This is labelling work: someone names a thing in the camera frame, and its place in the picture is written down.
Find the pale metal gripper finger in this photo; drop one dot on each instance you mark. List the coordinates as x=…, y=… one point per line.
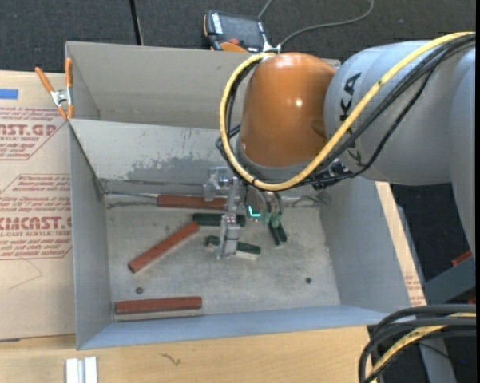
x=234, y=238
x=223, y=245

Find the red-brown flat block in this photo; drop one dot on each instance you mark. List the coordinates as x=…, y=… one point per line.
x=163, y=247
x=157, y=305
x=183, y=202

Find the grey metal bin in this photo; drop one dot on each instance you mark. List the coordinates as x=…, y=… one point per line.
x=263, y=285

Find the brown cardboard board, red print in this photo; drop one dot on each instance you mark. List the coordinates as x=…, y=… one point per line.
x=32, y=285

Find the black cylinder on white bracket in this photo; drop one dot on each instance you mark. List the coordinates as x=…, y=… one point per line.
x=330, y=177

